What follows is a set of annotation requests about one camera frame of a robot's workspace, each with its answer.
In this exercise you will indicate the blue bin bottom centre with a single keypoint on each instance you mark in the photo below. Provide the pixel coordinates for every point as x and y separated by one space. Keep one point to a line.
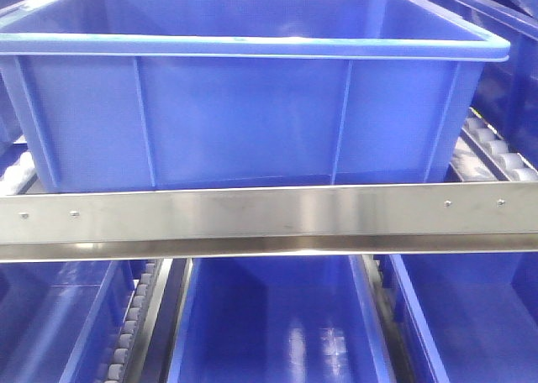
279 319

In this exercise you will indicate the large blue bin centre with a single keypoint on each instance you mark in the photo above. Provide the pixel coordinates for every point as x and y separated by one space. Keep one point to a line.
133 95

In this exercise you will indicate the right grey roller track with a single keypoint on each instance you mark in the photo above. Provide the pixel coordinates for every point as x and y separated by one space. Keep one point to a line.
481 154

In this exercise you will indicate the lower left roller track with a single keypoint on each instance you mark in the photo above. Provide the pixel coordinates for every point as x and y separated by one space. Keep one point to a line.
131 350

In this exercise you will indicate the blue bin bottom right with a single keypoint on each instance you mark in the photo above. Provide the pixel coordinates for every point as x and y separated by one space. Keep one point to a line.
466 317

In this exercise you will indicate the blue bin bottom left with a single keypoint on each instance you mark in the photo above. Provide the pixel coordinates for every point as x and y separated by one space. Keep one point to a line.
60 321

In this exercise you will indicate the blue bin upper left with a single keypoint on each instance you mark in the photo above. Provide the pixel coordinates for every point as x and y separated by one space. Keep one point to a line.
10 129

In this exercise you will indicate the lower steel shelf rail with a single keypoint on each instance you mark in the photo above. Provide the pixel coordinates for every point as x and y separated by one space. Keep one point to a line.
443 218

